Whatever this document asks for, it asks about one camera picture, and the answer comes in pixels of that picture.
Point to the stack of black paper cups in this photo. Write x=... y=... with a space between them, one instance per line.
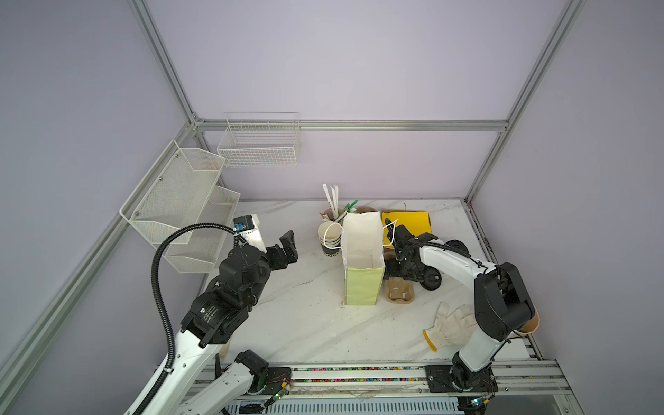
x=330 y=237

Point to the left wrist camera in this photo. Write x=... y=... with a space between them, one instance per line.
x=247 y=226

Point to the white work glove right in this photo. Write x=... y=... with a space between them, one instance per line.
x=451 y=328

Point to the cardboard box of napkins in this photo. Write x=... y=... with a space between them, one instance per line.
x=410 y=220

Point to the white wire basket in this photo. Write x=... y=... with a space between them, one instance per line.
x=260 y=139

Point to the stack of black cup lids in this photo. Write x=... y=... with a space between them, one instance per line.
x=428 y=277

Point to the white and green paper bag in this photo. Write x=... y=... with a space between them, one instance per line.
x=362 y=246

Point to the single brown pulp cup carrier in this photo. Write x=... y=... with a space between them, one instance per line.
x=395 y=289

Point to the tan bowl with green plant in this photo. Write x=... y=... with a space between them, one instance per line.
x=530 y=326

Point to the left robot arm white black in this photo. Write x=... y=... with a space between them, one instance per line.
x=213 y=316

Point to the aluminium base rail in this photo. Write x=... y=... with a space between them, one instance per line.
x=530 y=377

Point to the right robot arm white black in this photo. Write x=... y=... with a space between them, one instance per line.
x=501 y=303

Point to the yellow napkin stack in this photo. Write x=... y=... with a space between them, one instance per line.
x=412 y=222

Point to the white two-tier mesh shelf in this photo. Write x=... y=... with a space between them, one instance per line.
x=183 y=188

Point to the brown pulp cup carriers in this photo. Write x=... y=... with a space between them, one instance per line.
x=365 y=209

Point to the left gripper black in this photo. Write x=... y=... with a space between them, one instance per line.
x=278 y=261

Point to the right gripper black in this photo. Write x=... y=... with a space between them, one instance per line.
x=414 y=273

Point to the pink utensil holder cup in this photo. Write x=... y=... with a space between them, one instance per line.
x=328 y=215

